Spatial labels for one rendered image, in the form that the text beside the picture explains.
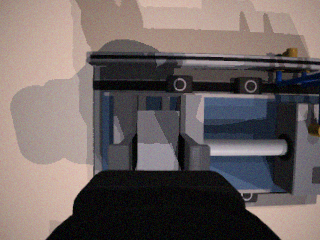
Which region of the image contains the grey rectangular block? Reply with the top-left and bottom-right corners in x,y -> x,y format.
137,110 -> 179,171

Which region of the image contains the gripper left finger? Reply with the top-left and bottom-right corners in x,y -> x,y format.
108,133 -> 138,170

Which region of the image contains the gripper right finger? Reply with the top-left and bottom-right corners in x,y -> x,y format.
178,134 -> 210,171

